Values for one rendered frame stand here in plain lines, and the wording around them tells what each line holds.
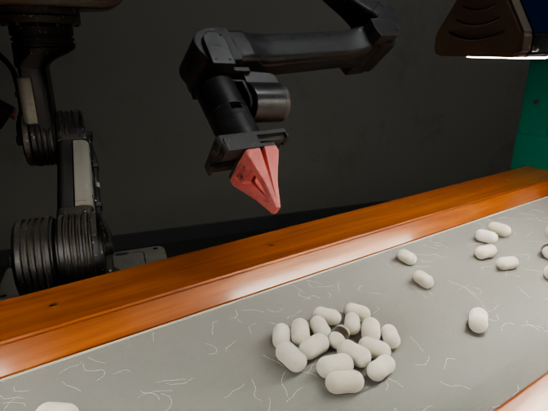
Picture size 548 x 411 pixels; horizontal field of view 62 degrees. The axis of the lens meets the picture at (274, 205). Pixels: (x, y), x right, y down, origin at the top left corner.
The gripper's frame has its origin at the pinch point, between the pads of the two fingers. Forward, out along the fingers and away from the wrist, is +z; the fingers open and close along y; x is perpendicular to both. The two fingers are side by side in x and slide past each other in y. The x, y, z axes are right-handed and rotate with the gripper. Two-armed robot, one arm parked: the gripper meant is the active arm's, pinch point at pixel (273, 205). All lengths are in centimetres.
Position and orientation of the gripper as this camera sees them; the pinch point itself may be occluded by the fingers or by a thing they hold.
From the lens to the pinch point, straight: 55.5
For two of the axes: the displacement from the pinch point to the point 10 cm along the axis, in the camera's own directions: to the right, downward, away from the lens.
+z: 4.2, 8.2, -4.0
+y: 8.4, -1.8, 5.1
